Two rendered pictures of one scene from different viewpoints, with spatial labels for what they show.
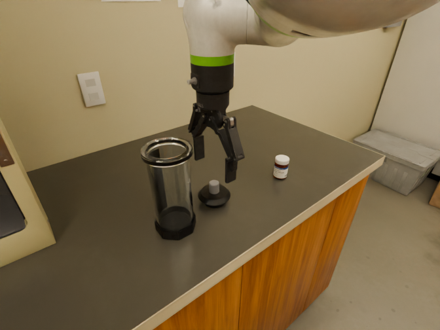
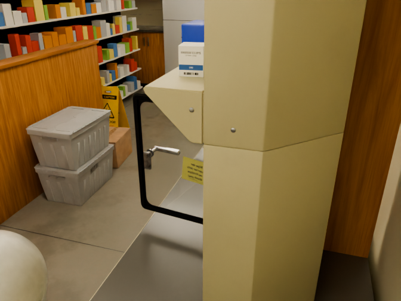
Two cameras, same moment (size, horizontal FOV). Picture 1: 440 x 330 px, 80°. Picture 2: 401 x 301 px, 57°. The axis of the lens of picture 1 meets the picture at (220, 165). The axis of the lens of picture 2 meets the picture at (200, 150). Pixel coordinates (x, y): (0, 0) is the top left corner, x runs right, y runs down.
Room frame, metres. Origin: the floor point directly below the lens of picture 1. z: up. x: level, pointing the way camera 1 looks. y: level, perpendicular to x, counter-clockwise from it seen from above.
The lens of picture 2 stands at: (0.94, 0.03, 1.68)
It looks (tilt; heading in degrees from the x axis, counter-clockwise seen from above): 25 degrees down; 145
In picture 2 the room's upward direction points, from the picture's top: straight up
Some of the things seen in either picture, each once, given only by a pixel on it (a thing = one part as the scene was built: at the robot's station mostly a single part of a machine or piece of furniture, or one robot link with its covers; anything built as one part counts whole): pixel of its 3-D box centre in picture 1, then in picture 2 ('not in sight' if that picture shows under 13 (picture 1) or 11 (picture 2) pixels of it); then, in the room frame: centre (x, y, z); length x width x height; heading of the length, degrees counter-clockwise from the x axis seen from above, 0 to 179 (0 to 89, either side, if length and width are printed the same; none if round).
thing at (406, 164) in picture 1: (390, 160); not in sight; (2.07, -1.57, 0.17); 0.60 x 0.42 x 0.33; 36
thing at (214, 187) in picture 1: (214, 192); not in sight; (0.59, 0.02, 0.97); 0.09 x 0.09 x 0.07
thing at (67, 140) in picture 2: not in sight; (73, 137); (-2.01, 0.78, 0.49); 0.60 x 0.42 x 0.33; 128
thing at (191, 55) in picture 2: not in sight; (193, 59); (0.31, 0.45, 1.54); 0.05 x 0.05 x 0.06; 46
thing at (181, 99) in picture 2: not in sight; (199, 92); (0.29, 0.48, 1.46); 0.32 x 0.12 x 0.10; 128
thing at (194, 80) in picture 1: (211, 76); not in sight; (0.58, 0.02, 1.29); 0.12 x 0.09 x 0.06; 128
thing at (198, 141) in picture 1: (199, 148); not in sight; (0.64, 0.06, 1.08); 0.03 x 0.01 x 0.07; 128
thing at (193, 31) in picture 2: not in sight; (209, 43); (0.24, 0.54, 1.56); 0.10 x 0.10 x 0.09; 38
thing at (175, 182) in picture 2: not in sight; (181, 162); (0.09, 0.54, 1.19); 0.30 x 0.01 x 0.40; 31
